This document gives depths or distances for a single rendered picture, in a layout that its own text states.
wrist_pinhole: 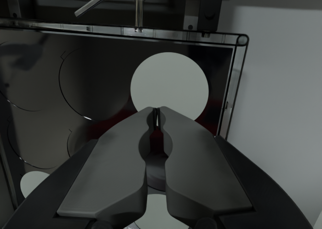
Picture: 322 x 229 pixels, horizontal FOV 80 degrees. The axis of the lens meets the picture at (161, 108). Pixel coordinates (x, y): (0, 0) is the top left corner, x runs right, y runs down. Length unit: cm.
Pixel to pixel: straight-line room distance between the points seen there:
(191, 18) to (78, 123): 22
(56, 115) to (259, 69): 31
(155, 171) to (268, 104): 21
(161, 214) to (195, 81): 23
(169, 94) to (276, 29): 18
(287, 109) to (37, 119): 39
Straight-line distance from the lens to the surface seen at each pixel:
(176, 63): 24
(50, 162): 39
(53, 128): 35
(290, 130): 38
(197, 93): 25
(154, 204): 36
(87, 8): 28
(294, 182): 45
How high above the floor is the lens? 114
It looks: 67 degrees down
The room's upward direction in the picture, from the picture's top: 154 degrees counter-clockwise
